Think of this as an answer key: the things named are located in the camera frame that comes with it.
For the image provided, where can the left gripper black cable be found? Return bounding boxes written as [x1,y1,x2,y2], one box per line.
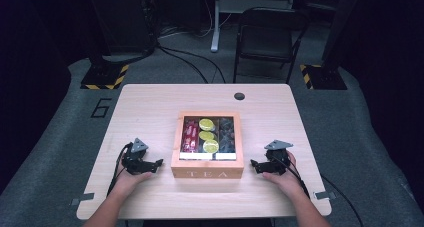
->
[106,142,133,197]

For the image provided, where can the black stand with striped base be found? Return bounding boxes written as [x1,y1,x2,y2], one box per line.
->
[80,0,158,91]
[298,0,365,91]

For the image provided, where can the black floor cable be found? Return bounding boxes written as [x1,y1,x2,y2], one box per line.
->
[156,44,228,85]

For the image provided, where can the person's left hand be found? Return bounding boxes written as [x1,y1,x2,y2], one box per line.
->
[114,168,153,197]

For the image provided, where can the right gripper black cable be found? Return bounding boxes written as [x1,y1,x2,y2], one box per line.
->
[271,155,365,227]

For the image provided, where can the grey table edge clip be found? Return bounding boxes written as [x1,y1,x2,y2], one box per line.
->
[313,190,337,201]
[70,192,96,207]

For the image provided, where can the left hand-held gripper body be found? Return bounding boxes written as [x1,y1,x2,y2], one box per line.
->
[121,137,158,176]

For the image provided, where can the white floor cables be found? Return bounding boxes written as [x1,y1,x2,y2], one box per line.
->
[157,6,234,41]

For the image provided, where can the wooden tea box glass lid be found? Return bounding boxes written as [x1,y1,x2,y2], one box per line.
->
[170,111,245,180]

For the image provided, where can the white metal desk frame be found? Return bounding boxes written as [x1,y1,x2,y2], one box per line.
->
[210,0,298,53]

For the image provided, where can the pile of dark packets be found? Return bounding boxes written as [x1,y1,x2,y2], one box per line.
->
[218,117,236,153]

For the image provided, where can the person's right hand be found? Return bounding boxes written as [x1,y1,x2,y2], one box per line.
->
[261,150,304,197]

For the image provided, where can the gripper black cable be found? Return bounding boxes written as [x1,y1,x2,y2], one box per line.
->
[271,155,365,227]
[106,142,133,197]

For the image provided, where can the black folding chair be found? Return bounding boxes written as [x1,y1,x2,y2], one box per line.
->
[232,6,310,85]

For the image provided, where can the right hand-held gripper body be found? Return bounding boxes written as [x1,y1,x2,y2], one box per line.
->
[263,139,294,175]

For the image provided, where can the stack of red packets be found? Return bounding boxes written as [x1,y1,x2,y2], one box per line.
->
[181,117,201,153]

